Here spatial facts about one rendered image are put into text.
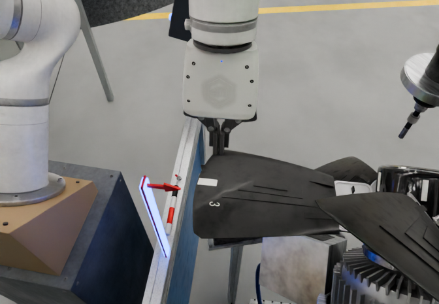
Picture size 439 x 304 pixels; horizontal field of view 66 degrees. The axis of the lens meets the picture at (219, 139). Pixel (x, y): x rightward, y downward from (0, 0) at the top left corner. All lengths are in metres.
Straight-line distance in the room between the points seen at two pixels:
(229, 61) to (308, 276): 0.44
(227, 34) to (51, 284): 0.65
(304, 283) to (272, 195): 0.22
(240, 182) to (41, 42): 0.48
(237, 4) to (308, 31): 2.71
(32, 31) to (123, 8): 1.43
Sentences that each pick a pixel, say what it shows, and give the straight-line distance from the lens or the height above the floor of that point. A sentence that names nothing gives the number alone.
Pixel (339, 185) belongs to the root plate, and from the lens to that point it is 0.61.
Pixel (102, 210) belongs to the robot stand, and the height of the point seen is 0.93.
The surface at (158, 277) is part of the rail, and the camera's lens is 0.87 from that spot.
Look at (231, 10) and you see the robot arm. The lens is 0.40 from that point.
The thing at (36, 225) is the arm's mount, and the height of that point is 1.10.
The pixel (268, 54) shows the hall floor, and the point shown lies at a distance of 2.78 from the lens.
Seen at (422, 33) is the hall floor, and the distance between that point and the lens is 3.44.
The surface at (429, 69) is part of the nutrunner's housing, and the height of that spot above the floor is 1.46.
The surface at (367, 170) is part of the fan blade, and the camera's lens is 0.78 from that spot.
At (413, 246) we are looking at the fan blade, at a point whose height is 1.40.
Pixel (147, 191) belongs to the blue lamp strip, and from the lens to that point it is 0.60.
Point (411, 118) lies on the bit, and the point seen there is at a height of 1.40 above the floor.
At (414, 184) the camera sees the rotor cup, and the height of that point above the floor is 1.25.
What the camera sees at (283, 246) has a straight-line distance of 0.72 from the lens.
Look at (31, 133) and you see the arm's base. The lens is 0.76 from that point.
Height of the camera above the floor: 1.68
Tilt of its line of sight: 52 degrees down
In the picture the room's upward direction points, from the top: straight up
